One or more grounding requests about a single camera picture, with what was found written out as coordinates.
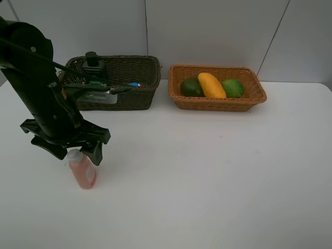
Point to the light green lime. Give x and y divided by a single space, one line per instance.
233 88

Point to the yellow mango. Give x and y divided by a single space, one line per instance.
211 87

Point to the dark green avocado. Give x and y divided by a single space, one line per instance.
191 88

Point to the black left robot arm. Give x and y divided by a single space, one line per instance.
27 63

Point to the blue whiteboard eraser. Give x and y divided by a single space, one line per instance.
135 84

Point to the dark green pump bottle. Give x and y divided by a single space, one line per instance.
94 65

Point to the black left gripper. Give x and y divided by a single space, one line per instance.
58 124

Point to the dark brown wicker basket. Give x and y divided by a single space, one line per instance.
124 70

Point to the orange wicker basket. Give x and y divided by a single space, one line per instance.
253 91

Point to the pink lotion bottle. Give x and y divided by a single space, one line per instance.
82 168

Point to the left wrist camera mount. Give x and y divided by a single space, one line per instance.
100 94

